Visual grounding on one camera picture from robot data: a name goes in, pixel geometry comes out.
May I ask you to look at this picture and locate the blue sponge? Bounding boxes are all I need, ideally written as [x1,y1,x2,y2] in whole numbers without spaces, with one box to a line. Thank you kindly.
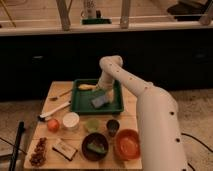
[91,95,109,108]

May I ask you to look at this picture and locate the orange tomato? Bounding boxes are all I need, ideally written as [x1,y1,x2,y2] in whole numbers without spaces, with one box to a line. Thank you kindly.
[47,119,60,132]

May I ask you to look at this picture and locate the green plastic tray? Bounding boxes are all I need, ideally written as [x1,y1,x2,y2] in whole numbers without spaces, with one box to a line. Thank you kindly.
[70,79,124,115]

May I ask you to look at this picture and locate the brown rectangular box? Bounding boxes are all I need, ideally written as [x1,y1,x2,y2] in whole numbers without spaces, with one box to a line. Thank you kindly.
[52,139,78,161]

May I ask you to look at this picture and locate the wooden spoon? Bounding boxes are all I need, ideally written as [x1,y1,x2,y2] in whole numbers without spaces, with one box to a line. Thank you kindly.
[49,89,72,101]

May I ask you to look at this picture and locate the yellow banana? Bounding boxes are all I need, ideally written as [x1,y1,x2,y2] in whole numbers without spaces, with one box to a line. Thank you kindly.
[78,84,96,90]

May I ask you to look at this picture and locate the small green cup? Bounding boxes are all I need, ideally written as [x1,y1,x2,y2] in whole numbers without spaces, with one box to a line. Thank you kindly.
[85,119,99,133]

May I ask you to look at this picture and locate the small dark cup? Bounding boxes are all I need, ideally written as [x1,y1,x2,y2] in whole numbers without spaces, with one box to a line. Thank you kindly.
[106,119,120,137]

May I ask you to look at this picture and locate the dark brown bowl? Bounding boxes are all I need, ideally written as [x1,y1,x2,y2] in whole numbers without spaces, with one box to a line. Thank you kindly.
[81,133,109,161]

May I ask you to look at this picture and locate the orange bowl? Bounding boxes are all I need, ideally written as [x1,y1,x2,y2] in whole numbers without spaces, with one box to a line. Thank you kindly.
[114,129,140,161]

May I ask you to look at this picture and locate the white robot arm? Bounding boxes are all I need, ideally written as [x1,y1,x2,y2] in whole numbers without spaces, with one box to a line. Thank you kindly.
[98,56,188,171]

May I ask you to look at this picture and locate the black cable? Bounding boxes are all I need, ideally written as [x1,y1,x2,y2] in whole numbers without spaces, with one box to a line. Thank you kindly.
[180,132,213,154]

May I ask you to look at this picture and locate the brown bumpy food piece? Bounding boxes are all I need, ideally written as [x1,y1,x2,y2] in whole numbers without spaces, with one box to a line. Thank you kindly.
[30,137,47,167]

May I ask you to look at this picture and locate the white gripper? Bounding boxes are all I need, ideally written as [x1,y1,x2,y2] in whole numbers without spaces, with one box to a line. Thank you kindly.
[97,80,114,102]

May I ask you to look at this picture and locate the green item in bowl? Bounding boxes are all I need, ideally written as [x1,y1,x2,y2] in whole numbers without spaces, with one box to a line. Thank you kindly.
[87,143,106,154]

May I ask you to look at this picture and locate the white round container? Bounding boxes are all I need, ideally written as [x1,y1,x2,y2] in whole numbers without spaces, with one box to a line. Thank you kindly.
[62,112,80,130]

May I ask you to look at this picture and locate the black pole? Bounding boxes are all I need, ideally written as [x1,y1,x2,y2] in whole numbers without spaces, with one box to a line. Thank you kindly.
[8,121,25,171]

